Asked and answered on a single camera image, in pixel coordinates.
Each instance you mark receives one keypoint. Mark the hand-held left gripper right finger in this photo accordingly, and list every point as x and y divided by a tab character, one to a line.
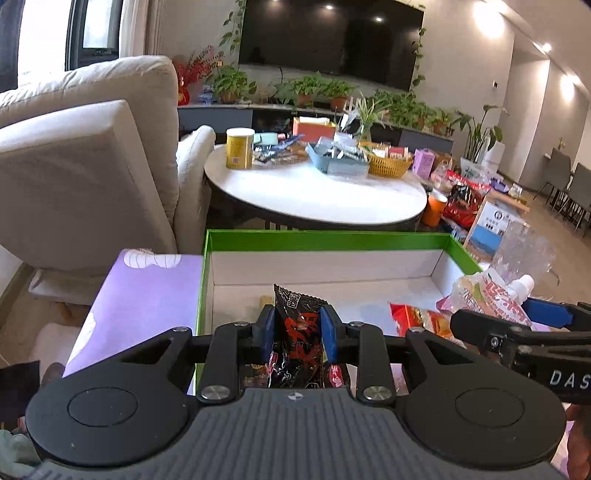
328	332

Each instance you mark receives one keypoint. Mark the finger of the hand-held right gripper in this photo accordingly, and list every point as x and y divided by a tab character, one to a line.
549	314
489	339

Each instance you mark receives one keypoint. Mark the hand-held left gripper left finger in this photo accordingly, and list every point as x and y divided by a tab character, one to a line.
265	332

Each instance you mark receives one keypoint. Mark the red black snack packet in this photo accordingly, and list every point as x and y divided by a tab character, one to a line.
300	332

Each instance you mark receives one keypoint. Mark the pink snack pouch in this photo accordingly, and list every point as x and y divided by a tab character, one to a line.
485	295

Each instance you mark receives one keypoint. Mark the green cardboard box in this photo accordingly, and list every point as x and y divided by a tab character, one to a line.
323	272

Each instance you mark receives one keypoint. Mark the red chicken snack packet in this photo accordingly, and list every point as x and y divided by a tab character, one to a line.
415	318

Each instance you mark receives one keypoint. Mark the person's right hand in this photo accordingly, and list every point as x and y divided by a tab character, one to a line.
581	443

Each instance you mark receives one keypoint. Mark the blue white carton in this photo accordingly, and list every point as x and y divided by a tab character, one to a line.
489	226

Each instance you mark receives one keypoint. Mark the grey dining chair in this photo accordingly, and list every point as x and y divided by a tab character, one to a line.
581	189
556	177

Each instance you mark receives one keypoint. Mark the purple floral tablecloth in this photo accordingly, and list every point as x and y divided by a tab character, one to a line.
138	304

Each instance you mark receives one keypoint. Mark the red snack bag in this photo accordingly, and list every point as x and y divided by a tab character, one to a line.
466	205

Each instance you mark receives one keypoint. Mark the round white table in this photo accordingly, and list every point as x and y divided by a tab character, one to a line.
314	194

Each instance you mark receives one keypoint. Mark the orange cup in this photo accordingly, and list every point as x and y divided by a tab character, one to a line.
434	210

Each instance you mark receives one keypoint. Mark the blue plastic basket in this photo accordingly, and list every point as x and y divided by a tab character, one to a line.
339	164

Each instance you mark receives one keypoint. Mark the yellow wicker basket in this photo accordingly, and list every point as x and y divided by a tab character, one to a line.
388	164

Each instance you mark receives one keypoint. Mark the pile of snack packets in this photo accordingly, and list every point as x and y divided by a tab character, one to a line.
281	150

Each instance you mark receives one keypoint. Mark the yellow canister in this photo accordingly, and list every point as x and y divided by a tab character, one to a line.
239	147

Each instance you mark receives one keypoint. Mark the large leafy plant white pot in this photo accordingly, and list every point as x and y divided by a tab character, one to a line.
482	138

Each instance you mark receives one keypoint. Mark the pink box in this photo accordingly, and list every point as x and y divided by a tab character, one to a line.
424	162

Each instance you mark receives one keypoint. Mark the small teal box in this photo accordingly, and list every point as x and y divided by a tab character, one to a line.
266	139

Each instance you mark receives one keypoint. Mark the orange tissue box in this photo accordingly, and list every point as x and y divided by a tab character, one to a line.
314	129

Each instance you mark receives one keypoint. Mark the potted green plant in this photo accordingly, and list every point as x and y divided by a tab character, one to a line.
233	83
406	110
339	94
300	90
443	122

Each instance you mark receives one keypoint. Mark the spider plant in vase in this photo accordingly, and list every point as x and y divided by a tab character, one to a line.
364	115

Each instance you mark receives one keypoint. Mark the grey television cabinet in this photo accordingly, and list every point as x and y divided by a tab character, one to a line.
212	117

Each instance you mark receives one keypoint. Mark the beige sofa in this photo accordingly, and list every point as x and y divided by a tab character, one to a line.
92	161

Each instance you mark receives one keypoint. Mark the red flower vase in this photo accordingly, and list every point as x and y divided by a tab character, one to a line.
191	76

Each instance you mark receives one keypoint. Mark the person's clothing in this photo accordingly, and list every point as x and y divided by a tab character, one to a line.
18	454

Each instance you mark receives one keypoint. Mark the hanging green vine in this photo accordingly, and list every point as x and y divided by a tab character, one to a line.
419	55
233	23

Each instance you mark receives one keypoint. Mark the black television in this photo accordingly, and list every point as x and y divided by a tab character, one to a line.
323	41

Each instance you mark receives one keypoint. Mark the dark framed window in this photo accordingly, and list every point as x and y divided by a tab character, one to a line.
97	23

